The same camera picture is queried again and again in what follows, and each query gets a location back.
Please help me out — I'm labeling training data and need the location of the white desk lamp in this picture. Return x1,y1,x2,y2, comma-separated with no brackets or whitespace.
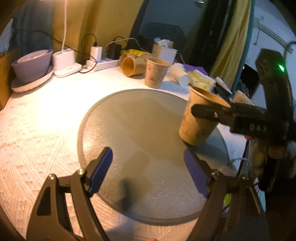
52,1,82,78

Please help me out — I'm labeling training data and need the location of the yellow curtain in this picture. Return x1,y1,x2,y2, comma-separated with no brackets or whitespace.
52,0,143,62
210,1,252,87

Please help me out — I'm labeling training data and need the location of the yellow cloth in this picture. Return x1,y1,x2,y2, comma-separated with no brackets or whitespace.
126,49,148,57

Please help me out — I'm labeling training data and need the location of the purple notebook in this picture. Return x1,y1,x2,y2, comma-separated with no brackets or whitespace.
183,64,208,76

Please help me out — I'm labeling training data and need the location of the white plate under bowl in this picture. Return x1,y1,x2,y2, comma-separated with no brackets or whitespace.
11,65,54,93

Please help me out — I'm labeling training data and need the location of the white tube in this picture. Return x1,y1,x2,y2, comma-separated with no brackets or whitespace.
215,76,232,94

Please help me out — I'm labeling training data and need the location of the cardboard box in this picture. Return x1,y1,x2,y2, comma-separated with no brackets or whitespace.
0,49,19,110

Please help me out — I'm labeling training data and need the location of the white textured tablecloth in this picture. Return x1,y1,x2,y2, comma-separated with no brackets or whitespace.
0,66,248,241

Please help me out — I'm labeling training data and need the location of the purple bowl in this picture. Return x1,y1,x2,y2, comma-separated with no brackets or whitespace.
11,49,53,82

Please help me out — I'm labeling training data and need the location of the yellow tissue pack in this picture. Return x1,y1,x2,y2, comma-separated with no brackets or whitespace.
188,70,216,92

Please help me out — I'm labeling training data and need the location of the upright paper cup behind mat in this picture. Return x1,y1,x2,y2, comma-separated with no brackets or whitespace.
144,58,170,89

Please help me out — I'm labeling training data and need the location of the white cable on table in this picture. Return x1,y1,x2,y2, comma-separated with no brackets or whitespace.
227,157,253,176

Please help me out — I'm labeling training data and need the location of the white power strip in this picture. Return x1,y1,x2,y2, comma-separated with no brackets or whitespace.
86,58,120,71

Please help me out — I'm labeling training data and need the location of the round grey placemat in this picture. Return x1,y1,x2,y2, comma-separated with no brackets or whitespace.
77,88,231,227

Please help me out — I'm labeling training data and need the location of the brown paper cup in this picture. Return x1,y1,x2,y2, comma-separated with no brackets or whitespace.
121,56,147,77
120,51,130,66
179,87,230,146

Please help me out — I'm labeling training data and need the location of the white cartoon mug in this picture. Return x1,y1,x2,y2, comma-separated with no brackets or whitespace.
232,90,256,105

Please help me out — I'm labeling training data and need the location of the yellow curtain left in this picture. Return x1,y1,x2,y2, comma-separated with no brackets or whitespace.
52,0,143,62

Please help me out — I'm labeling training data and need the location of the white paper cup lying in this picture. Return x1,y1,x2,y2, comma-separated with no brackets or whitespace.
170,63,191,86

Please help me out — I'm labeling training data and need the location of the black charger plug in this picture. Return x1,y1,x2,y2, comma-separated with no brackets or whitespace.
107,43,122,60

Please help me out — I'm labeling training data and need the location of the white charger plug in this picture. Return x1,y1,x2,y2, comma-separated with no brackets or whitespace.
90,46,102,63

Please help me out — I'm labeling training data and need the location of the white plastic basket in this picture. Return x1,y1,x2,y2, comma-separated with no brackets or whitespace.
152,44,178,65

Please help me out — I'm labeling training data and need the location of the yellow curtain right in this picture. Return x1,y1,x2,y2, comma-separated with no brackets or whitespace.
210,1,252,87

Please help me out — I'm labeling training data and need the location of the teal curtain left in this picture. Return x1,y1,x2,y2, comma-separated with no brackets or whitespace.
12,1,54,57

